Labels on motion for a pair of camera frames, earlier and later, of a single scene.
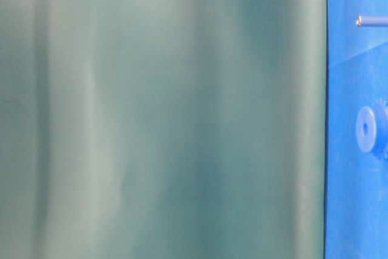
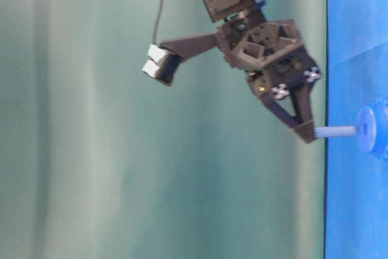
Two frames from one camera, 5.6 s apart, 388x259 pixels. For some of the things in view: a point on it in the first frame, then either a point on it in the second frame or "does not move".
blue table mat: [356, 74] does not move
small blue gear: [371, 128] does not move
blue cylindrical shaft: [371, 21] -> [333, 131]
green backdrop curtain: [163, 113] does not move
